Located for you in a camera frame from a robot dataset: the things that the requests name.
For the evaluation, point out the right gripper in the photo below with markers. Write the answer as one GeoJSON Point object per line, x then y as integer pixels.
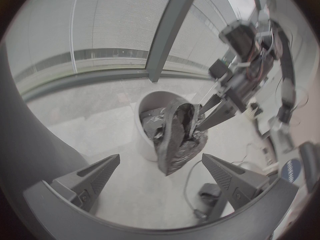
{"type": "Point", "coordinates": [240, 91]}

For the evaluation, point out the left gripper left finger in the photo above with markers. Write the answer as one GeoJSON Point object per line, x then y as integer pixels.
{"type": "Point", "coordinates": [85, 186]}

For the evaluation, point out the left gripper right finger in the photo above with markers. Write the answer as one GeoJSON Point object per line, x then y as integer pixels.
{"type": "Point", "coordinates": [240, 184]}

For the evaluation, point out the black plastic bag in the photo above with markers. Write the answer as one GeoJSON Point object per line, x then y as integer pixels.
{"type": "Point", "coordinates": [175, 144]}

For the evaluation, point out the white trash bin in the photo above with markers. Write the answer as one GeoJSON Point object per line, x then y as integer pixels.
{"type": "Point", "coordinates": [143, 144]}

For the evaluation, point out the small black box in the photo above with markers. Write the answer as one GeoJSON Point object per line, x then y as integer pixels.
{"type": "Point", "coordinates": [208, 195]}

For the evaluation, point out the white power strip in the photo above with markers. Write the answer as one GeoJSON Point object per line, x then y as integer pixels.
{"type": "Point", "coordinates": [251, 112]}

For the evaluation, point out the dark grey round chair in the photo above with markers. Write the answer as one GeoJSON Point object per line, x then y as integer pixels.
{"type": "Point", "coordinates": [25, 121]}

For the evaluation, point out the window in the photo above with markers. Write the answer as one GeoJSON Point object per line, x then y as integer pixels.
{"type": "Point", "coordinates": [162, 34]}

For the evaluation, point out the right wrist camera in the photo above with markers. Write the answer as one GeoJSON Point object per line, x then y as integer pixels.
{"type": "Point", "coordinates": [218, 69]}

